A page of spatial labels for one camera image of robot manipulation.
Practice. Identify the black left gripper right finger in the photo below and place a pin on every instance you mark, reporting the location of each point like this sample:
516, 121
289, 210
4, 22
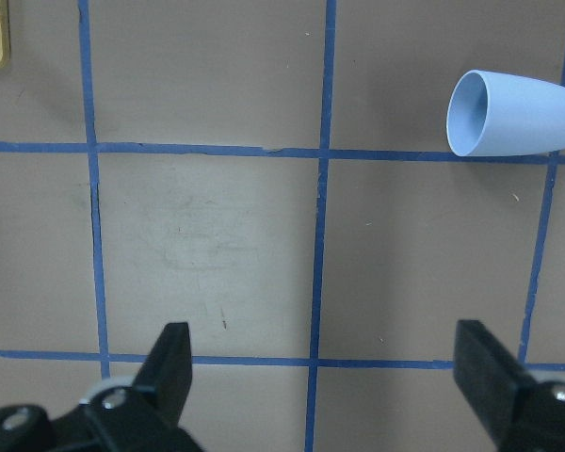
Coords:
520, 409

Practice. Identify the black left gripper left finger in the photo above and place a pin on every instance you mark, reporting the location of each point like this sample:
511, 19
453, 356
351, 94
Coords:
138, 414

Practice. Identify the light blue plastic cup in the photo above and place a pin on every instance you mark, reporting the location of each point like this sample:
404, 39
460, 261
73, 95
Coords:
500, 115

